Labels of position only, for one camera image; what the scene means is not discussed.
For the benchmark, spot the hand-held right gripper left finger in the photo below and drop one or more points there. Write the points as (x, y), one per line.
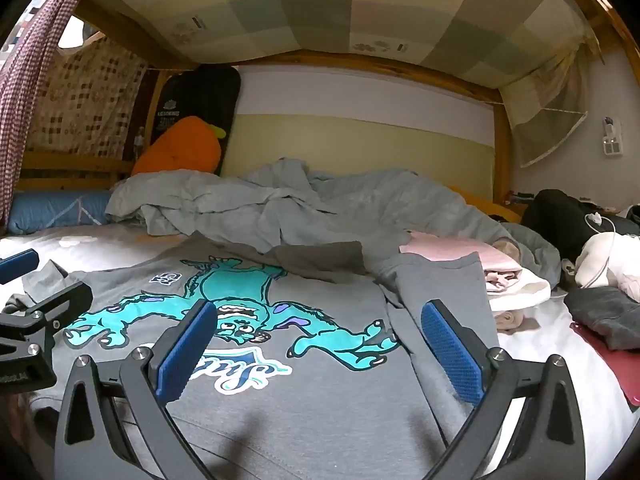
(185, 350)

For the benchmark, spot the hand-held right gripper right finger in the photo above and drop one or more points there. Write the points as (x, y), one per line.
(450, 355)

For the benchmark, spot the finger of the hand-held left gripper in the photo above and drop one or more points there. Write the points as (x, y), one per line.
(55, 305)
(20, 265)

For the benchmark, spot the grey monster print sweatshirt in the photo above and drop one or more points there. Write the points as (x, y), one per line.
(320, 385)

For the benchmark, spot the blue bolster pillow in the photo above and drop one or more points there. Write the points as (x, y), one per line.
(50, 210)

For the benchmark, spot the folded beige garment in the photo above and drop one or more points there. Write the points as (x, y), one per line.
(510, 320)

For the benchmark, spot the folded white garment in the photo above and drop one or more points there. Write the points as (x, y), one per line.
(525, 290)

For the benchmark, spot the folded pink garment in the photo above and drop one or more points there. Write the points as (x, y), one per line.
(450, 247)

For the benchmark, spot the tan cloth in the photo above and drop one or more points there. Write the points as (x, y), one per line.
(506, 247)

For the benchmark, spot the charcoal grey cloth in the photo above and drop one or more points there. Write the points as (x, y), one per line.
(605, 315)

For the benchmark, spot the dark grey cloth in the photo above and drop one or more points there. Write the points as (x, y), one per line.
(320, 260)

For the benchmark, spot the grey duvet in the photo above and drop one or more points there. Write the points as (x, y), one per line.
(250, 200)

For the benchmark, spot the black clothing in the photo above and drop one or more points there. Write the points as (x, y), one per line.
(550, 220)

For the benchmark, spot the maroon flat item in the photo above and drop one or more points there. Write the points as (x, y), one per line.
(625, 370)

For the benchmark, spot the white plush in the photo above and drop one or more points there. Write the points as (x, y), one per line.
(615, 260)

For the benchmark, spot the orange carrot plush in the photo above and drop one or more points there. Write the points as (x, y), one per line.
(175, 150)

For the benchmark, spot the red checked curtain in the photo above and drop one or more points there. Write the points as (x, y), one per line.
(30, 60)

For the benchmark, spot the black pillow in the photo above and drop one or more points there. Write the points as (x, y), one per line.
(210, 95)

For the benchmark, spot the sheer beige curtain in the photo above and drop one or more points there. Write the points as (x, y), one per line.
(545, 110)

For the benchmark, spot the pastel checked canopy cloth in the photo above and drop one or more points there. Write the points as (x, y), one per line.
(325, 5)

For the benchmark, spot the wooden bed frame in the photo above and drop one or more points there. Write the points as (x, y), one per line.
(501, 150)

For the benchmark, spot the white wall socket shelf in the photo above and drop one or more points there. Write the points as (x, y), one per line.
(611, 142)

